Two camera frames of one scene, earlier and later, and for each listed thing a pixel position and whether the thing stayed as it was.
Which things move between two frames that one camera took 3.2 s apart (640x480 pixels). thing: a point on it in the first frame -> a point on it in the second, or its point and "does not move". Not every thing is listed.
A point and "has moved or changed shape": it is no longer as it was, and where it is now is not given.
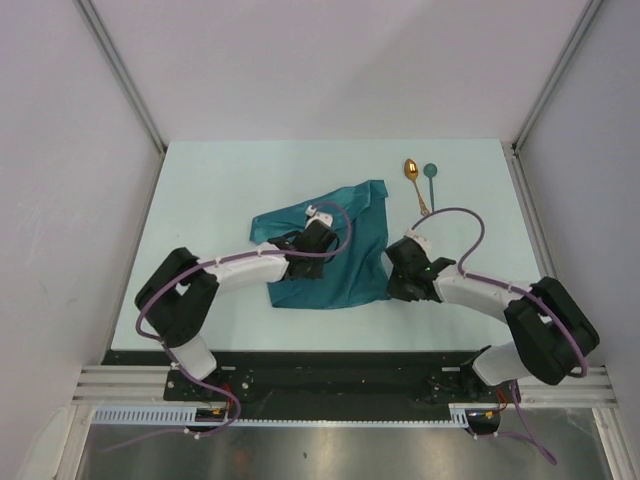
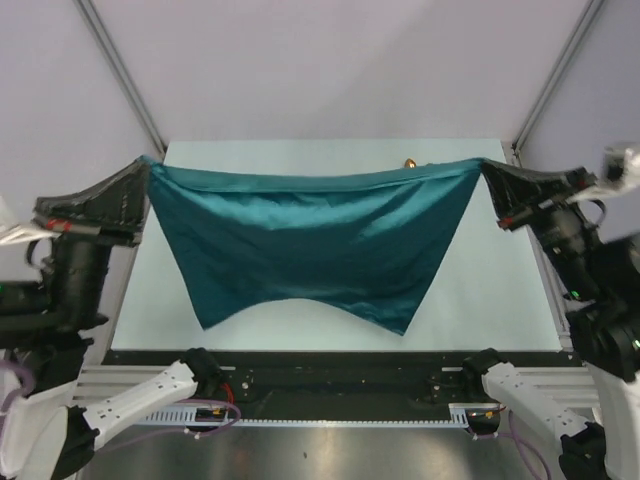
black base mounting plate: [329, 385] does not move
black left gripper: [315, 271] -> [118, 199]
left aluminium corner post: [124, 74] does not move
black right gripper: [394, 290] -> [511, 188]
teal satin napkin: [360, 273] has moved or changed shape
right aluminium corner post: [514, 163] does not move
